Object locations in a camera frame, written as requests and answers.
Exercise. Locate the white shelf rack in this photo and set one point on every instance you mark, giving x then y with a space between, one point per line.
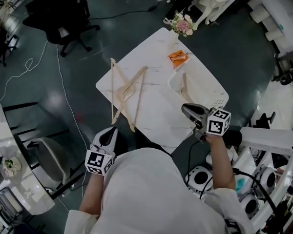
266 136

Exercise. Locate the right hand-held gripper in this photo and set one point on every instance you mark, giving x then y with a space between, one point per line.
216 125

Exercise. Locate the black office chair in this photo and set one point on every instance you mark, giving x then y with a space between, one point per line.
0 45
53 18

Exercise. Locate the black metal frame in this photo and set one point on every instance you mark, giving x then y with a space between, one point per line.
19 105

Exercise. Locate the small flower pot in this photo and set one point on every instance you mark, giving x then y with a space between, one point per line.
11 166

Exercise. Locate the white vase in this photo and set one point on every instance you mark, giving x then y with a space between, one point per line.
174 36

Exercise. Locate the wooden hanger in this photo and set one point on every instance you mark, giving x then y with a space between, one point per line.
120 90
184 84
111 82

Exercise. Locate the curved white marble counter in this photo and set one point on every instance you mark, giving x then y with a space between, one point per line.
36 199

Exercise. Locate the person's left forearm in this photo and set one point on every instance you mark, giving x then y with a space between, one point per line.
92 194

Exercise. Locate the grey armchair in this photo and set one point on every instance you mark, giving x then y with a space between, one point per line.
51 160

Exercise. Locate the white round device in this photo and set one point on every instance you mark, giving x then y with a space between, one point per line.
230 156
267 179
250 207
199 178

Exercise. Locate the white ornate table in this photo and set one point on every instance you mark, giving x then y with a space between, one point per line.
210 1

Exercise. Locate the orange packet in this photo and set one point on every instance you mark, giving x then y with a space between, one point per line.
177 57

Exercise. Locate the black wheeled equipment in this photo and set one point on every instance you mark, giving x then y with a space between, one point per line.
286 78

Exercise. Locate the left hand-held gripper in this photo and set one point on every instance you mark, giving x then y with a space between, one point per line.
95 161

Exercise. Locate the white perforated plastic basket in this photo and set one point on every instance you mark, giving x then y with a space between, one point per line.
205 86

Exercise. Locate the pink flower bouquet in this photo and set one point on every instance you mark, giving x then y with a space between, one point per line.
183 24

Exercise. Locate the person's white shirt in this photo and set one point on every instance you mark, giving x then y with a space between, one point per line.
156 194

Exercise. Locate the person's right forearm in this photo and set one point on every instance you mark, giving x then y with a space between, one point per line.
221 164

